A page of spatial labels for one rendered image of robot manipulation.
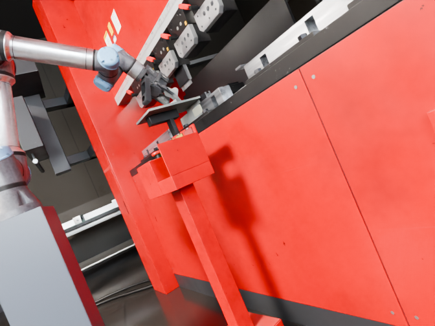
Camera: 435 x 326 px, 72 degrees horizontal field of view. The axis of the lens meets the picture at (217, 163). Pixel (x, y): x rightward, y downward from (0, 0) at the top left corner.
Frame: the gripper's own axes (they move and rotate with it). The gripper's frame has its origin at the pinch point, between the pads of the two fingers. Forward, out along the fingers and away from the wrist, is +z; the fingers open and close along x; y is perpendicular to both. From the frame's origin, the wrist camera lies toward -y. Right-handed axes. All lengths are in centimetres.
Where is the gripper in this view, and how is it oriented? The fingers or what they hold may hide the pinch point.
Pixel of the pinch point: (175, 104)
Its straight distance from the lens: 141.1
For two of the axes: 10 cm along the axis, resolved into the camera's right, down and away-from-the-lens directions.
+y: 2.6, -8.1, 5.2
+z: 7.3, 5.2, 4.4
